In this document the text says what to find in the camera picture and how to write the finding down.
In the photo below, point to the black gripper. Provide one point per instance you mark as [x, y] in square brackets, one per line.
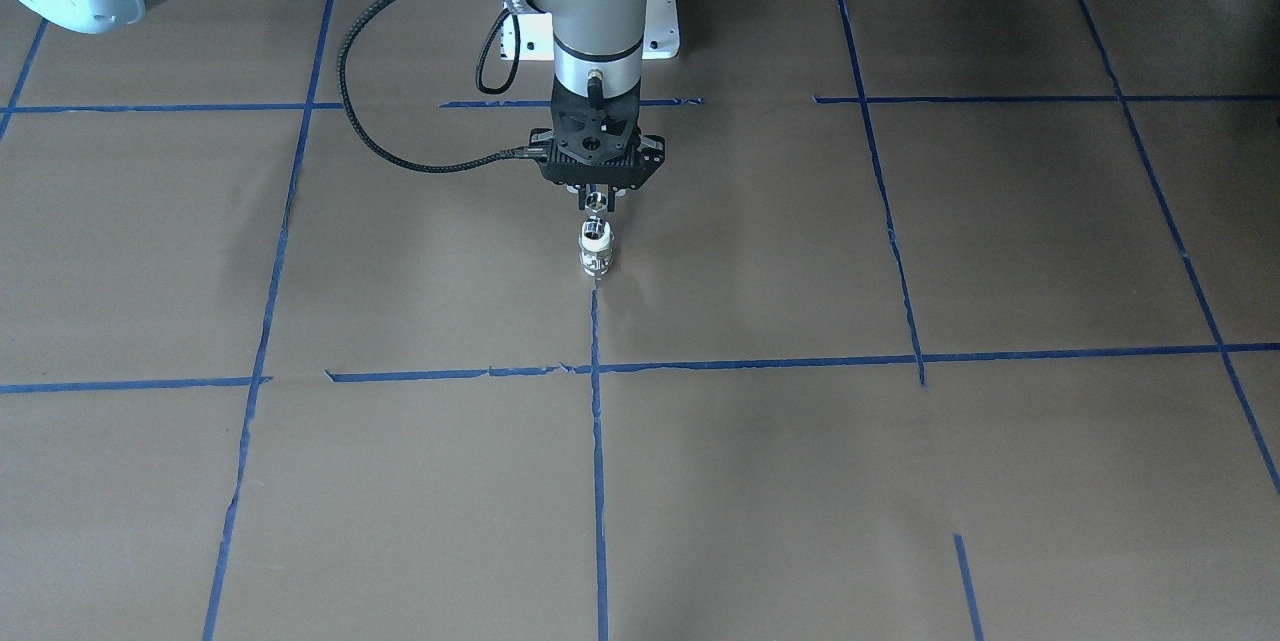
[655, 150]

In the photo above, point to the chrome valve with white pipe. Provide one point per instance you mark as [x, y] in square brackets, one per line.
[596, 246]

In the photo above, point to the small chrome valve fitting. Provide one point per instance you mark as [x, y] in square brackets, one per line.
[597, 204]

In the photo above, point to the brown paper table cover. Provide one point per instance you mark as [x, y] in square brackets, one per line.
[946, 319]

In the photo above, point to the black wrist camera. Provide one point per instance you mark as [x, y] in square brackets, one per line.
[592, 129]

